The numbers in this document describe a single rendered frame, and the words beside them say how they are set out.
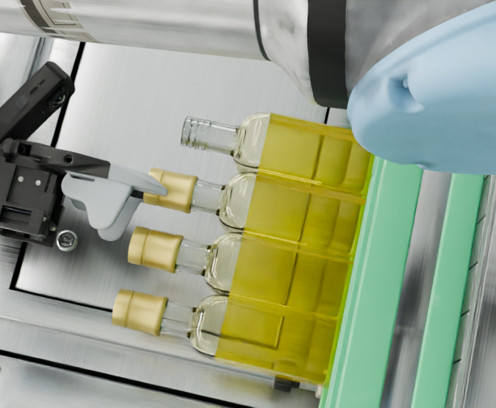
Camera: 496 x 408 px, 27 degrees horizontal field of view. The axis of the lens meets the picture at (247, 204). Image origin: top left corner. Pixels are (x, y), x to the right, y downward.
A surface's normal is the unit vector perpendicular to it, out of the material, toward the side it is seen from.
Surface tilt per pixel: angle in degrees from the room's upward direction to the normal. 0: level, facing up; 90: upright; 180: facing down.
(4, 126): 87
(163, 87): 90
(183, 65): 90
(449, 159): 100
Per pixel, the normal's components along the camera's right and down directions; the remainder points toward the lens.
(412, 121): -0.05, 0.97
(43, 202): 0.00, -0.21
